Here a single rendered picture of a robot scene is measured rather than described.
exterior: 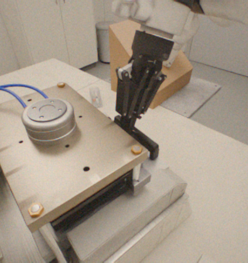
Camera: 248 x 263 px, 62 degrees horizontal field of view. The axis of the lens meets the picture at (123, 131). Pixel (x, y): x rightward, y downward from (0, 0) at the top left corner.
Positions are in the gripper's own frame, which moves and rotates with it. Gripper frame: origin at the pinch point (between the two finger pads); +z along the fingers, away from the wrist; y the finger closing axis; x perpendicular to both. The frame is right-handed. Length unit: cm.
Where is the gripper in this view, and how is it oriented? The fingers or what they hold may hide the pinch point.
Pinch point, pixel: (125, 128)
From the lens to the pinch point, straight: 47.1
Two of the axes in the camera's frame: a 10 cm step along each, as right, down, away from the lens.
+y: 7.4, -1.2, 6.6
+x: -6.2, -5.2, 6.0
